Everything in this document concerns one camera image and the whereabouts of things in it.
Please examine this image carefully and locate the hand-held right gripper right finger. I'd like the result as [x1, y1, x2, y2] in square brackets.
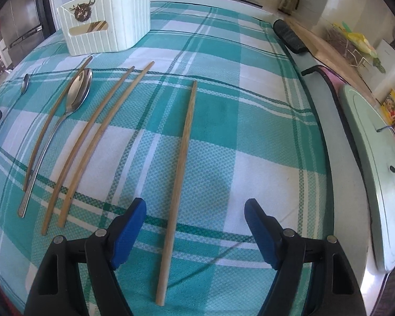
[244, 198, 366, 316]

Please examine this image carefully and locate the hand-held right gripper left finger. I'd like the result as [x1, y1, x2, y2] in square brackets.
[24, 197, 147, 316]

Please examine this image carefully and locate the steel spoon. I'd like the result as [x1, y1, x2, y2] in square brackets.
[17, 68, 93, 218]
[18, 73, 30, 99]

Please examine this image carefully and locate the dark wooden chopstick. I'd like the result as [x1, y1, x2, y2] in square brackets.
[22, 56, 93, 192]

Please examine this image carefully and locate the cream ribbed utensil holder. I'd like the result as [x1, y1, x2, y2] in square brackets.
[57, 0, 151, 56]

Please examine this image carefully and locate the teal checked tablecloth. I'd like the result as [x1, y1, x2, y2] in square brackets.
[0, 2, 333, 316]

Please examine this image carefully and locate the grey refrigerator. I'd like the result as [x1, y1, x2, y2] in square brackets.
[0, 0, 48, 70]

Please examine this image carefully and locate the pink cloth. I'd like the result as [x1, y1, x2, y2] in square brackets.
[326, 69, 342, 90]

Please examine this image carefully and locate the yellow packet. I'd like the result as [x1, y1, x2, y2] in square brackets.
[380, 89, 395, 126]

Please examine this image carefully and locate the wooden cutting board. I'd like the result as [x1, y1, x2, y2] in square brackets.
[286, 18, 376, 88]

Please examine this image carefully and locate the white knife holder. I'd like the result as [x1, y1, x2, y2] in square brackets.
[373, 39, 395, 102]

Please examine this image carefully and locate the yellow plastic bag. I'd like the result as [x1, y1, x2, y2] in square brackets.
[340, 22, 377, 56]

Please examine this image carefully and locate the glass pitcher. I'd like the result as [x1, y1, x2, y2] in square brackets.
[278, 0, 299, 15]

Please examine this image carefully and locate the black door frame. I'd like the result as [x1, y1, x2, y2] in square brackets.
[39, 0, 58, 35]

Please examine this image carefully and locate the wire basket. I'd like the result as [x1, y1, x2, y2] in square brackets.
[324, 23, 379, 70]

